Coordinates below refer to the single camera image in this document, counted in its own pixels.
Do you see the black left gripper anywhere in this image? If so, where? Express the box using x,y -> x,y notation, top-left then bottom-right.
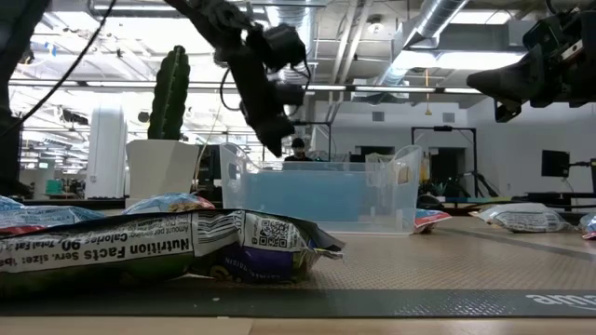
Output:
227,44 -> 306,158

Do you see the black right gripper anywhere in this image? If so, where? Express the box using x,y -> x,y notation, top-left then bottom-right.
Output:
467,36 -> 596,124

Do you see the silver-backed granola bar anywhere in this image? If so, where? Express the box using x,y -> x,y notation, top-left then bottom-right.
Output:
468,202 -> 578,234

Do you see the blue red granola bar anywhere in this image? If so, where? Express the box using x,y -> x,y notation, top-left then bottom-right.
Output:
0,194 -> 107,236
122,193 -> 216,216
578,212 -> 596,241
413,208 -> 453,235

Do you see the green purple granola bar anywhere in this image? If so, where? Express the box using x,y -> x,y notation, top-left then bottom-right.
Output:
0,208 -> 346,299

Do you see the person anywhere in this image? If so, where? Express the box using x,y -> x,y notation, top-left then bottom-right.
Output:
284,137 -> 314,163

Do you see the yellow hanging pendant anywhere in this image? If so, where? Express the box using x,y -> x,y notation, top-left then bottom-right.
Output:
423,68 -> 433,116

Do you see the black monitor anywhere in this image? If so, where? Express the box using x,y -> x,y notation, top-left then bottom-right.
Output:
541,149 -> 571,179

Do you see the dark desk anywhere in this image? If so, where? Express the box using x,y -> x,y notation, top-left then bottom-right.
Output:
511,190 -> 596,213

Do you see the green cactus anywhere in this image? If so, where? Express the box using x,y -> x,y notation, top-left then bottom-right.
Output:
147,45 -> 191,141

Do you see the white plant pot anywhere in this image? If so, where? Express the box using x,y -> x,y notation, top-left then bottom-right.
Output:
125,139 -> 200,210

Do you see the clear plastic bin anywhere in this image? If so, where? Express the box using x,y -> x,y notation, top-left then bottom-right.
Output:
219,142 -> 424,235

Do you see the white pillar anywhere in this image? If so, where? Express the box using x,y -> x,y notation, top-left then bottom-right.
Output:
86,105 -> 128,200

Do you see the black-edged textured table mat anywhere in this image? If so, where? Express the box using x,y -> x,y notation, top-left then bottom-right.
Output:
0,208 -> 596,320

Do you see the black frame stand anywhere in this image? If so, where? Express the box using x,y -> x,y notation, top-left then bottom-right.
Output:
411,125 -> 479,199
291,120 -> 332,162

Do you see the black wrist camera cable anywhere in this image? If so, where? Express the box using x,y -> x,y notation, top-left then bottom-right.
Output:
218,68 -> 243,113

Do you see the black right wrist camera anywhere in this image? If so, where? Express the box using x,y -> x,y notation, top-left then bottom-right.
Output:
522,7 -> 586,52

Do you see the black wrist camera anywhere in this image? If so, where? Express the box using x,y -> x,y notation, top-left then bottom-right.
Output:
246,22 -> 307,72
522,7 -> 586,52

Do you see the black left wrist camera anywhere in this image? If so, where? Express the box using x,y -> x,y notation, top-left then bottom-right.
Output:
246,22 -> 307,72

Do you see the silver ribbed air duct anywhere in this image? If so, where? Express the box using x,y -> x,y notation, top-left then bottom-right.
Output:
264,4 -> 318,122
372,0 -> 470,89

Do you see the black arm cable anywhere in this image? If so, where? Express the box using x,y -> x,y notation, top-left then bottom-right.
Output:
0,0 -> 118,137

